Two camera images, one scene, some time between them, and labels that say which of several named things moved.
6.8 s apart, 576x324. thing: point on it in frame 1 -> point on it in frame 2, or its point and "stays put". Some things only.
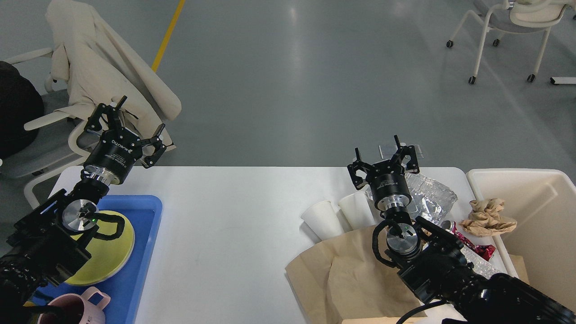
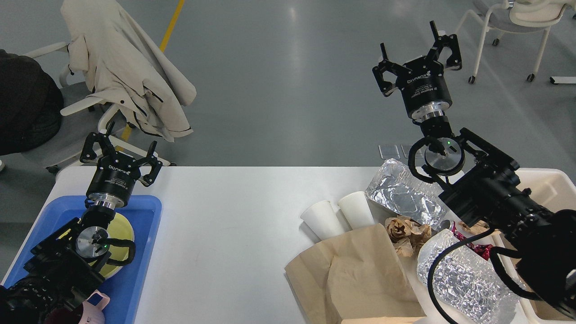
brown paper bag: (341, 281) stays put
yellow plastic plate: (108, 256) stays put
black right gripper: (389, 186) -> (426, 93)
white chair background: (516, 16) stays put
